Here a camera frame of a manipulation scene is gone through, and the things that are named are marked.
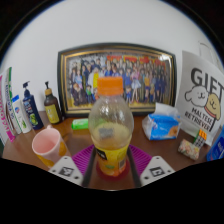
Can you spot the pink and yellow mug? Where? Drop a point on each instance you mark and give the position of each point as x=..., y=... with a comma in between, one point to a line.
x=46, y=145

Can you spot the blue detergent jug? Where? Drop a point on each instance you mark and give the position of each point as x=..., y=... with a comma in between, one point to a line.
x=217, y=148

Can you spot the brown pump bottle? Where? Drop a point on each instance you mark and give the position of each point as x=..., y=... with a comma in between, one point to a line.
x=52, y=110

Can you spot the tall pink box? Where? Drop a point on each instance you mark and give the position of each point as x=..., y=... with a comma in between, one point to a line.
x=6, y=116

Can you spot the framed group picture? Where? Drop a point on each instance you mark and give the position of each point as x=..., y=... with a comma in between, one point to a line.
x=146, y=76

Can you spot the blue tissue pack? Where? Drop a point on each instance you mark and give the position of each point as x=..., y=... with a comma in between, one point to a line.
x=161, y=126

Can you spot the small snack packet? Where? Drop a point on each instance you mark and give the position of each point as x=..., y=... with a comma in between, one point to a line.
x=188, y=149

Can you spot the puzzle cube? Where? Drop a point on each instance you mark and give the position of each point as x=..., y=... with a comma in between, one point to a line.
x=200, y=137

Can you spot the dark blue pump bottle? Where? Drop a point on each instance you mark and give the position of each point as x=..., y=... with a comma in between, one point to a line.
x=33, y=113

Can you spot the white paper gift bag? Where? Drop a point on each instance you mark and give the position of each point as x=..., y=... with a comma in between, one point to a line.
x=200, y=93

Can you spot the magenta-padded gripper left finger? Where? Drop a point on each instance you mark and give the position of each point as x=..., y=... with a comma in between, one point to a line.
x=66, y=170

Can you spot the orange-capped juice bottle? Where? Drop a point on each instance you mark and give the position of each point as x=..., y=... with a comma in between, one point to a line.
x=110, y=133

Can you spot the tall green and white box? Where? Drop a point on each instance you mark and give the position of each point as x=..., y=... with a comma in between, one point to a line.
x=9, y=93

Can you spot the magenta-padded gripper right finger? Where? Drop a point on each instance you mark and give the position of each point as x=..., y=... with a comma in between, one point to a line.
x=156, y=170

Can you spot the white shampoo bottle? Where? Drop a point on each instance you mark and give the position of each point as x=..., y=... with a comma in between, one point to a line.
x=21, y=116

